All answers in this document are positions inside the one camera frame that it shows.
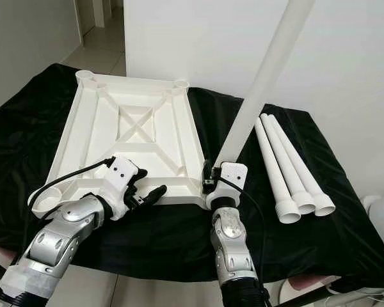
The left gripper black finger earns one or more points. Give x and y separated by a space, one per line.
156 196
141 177

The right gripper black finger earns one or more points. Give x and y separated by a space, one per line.
207 169

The white plastic table top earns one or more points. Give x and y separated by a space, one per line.
89 144

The white plastic table leg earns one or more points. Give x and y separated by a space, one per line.
261 86
275 173
290 169
301 166

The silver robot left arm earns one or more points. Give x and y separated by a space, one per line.
64 236

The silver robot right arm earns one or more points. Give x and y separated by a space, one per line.
230 243

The black tablecloth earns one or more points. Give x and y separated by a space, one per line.
313 243

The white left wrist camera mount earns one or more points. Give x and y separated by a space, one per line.
125 173

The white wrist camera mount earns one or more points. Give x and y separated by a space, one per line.
233 173
125 173

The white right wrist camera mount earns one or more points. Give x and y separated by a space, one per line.
233 173

